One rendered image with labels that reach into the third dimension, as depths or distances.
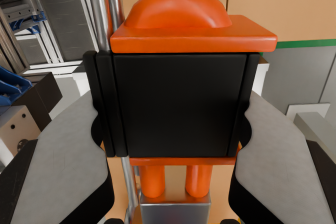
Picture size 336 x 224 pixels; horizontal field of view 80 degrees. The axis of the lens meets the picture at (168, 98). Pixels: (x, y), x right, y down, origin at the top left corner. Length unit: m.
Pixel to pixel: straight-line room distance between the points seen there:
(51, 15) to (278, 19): 1.01
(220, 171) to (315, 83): 1.34
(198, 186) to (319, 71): 1.60
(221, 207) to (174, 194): 0.47
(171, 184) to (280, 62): 1.41
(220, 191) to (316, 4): 0.66
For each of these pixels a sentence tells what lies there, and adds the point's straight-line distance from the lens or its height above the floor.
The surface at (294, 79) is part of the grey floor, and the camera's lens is 1.67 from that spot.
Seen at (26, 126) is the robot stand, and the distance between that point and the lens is 0.54.
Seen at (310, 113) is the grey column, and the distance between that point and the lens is 1.87.
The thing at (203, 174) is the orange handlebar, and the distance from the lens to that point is 0.17.
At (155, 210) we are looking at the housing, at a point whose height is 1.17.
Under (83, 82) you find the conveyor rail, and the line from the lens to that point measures 0.82.
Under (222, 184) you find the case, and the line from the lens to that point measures 0.57.
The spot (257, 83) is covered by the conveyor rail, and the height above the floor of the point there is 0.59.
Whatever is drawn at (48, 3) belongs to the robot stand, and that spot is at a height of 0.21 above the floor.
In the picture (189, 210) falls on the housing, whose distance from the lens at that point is 0.20.
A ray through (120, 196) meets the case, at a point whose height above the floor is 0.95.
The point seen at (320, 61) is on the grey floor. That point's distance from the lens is 1.69.
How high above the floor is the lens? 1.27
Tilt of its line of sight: 58 degrees down
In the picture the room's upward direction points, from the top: 179 degrees counter-clockwise
